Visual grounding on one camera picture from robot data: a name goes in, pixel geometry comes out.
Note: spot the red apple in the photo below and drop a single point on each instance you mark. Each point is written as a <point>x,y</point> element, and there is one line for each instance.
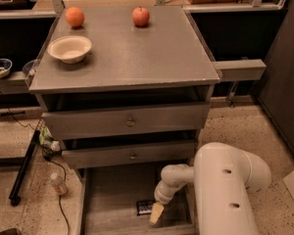
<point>140,16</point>

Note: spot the green white bottle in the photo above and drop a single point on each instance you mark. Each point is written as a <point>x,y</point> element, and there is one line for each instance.
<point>47,142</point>

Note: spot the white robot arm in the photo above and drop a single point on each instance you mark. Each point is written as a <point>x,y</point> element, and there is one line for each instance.
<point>223,176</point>

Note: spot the black wheeled stand leg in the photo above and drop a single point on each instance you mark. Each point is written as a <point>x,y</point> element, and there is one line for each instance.
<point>14,195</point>

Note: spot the grey drawer cabinet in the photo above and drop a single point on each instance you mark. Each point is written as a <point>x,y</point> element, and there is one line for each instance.
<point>163,63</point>

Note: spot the dark blue rxbar wrapper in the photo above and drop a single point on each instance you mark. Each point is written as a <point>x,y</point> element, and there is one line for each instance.
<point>144,207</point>

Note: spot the blue patterned bowl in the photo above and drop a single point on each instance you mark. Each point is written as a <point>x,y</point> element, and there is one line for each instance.
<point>5,67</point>

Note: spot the grey open bottom drawer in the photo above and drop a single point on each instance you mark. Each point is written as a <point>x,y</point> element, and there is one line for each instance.
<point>109,203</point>

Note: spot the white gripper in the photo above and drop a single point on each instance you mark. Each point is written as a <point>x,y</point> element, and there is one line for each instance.
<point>162,196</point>

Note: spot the grey top drawer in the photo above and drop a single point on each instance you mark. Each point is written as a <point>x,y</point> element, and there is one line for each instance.
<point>124,121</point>

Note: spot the white paper bowl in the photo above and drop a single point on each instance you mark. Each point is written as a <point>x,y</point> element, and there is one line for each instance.
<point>69,49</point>

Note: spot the grey middle drawer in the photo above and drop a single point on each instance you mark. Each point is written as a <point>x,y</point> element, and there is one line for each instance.
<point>130,154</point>

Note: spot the clear plastic bottle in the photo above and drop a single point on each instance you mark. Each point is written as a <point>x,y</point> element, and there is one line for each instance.
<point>58,184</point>

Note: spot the clear plastic cup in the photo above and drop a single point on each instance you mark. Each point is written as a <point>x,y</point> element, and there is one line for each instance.
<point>30,68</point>

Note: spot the grey side shelf block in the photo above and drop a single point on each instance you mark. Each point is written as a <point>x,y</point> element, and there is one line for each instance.
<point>240,70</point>

